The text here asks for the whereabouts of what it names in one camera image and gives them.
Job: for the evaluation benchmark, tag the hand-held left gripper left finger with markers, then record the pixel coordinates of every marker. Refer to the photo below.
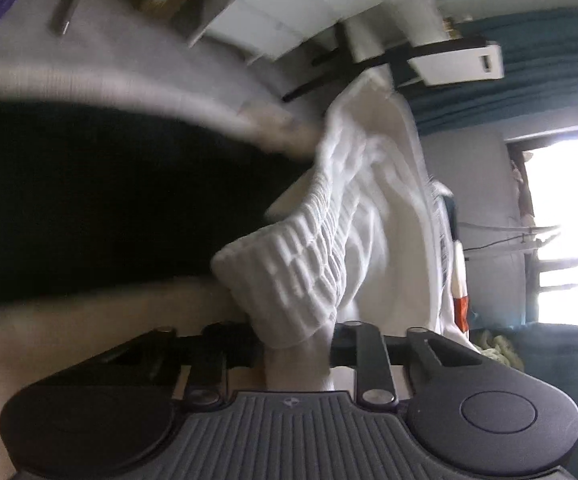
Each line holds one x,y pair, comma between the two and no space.
241,347

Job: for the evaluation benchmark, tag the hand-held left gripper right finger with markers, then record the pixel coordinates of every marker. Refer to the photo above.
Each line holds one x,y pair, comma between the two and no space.
341,347

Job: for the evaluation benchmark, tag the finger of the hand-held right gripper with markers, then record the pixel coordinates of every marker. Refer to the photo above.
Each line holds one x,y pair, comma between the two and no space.
336,56
314,86

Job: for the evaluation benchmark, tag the white cabinet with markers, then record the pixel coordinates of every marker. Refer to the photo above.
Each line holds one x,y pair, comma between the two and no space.
289,15

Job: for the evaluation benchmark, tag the yellow-green knit cloth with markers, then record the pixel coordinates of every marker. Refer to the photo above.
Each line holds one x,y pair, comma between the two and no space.
496,350

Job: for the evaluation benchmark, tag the thin drying rack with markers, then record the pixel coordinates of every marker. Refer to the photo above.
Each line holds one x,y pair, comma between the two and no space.
514,242

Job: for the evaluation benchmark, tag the window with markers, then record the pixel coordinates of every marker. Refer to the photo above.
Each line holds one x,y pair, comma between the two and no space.
569,230

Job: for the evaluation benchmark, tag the striped black cream orange blanket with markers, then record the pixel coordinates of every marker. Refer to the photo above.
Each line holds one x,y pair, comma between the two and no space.
94,200

